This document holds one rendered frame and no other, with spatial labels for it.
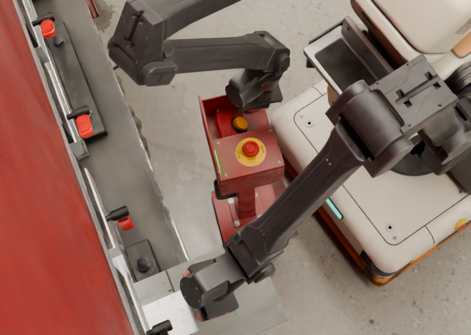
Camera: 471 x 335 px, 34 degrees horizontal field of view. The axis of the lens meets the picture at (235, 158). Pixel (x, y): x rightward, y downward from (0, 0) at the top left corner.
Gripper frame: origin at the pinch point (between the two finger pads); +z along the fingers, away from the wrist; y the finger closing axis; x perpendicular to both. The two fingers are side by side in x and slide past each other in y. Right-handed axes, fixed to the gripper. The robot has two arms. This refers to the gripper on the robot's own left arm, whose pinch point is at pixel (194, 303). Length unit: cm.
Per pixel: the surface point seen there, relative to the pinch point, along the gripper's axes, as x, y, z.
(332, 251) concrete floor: 91, -16, 64
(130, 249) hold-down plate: -1.6, -17.7, 13.7
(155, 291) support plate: -4.5, -5.4, 4.4
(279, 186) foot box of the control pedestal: 85, -43, 67
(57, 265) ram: -48, 6, -65
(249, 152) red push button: 31.6, -30.8, 5.2
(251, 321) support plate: 8.3, 7.1, -3.0
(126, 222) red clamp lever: -14.1, -14.1, -13.8
